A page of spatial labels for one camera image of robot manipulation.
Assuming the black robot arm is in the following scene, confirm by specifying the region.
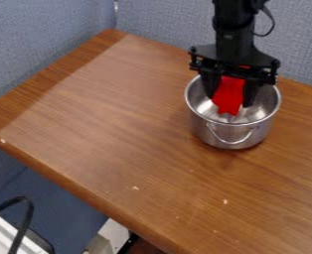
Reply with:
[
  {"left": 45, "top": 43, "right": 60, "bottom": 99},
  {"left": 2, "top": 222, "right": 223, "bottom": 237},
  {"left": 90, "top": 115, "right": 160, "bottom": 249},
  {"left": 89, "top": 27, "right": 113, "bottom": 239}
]
[{"left": 188, "top": 0, "right": 281, "bottom": 108}]

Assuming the red star-shaped block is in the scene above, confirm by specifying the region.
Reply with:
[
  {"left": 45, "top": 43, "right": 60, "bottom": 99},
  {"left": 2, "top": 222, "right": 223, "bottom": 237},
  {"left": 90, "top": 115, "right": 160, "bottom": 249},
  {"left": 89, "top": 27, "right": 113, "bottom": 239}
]
[{"left": 211, "top": 75, "right": 244, "bottom": 116}]

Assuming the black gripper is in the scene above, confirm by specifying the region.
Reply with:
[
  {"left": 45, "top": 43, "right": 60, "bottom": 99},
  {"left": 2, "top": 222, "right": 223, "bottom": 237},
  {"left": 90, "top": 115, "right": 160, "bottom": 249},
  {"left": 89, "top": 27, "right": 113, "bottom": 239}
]
[{"left": 190, "top": 31, "right": 281, "bottom": 108}]

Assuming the metal pot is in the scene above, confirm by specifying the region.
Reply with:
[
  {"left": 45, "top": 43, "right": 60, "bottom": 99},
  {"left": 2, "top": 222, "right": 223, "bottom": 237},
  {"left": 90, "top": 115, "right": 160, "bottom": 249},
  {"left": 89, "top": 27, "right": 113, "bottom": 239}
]
[{"left": 184, "top": 76, "right": 282, "bottom": 150}]

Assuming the black cable loop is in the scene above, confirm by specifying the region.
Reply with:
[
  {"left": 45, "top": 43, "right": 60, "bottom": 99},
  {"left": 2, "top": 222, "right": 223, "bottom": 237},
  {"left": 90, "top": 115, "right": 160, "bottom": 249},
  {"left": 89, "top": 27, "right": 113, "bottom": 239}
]
[{"left": 0, "top": 195, "right": 36, "bottom": 254}]

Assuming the white box under table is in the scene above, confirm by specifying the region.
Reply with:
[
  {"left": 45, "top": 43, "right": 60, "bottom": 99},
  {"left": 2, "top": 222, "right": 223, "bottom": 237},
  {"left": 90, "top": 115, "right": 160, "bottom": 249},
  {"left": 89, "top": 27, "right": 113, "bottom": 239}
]
[{"left": 81, "top": 218, "right": 129, "bottom": 254}]

